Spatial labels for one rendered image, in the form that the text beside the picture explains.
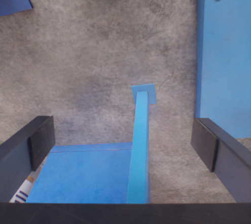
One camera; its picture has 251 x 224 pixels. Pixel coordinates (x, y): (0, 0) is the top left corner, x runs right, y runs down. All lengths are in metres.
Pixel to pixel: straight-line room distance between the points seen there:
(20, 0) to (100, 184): 1.07
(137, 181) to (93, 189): 0.61
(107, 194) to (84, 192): 0.15
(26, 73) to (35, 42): 0.23
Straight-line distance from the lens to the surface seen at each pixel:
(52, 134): 0.17
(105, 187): 1.24
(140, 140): 0.78
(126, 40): 0.92
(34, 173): 1.87
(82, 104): 1.19
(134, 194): 0.67
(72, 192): 1.31
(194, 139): 0.17
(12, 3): 1.05
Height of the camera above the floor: 0.85
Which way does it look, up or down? 51 degrees down
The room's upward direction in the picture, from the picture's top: 170 degrees counter-clockwise
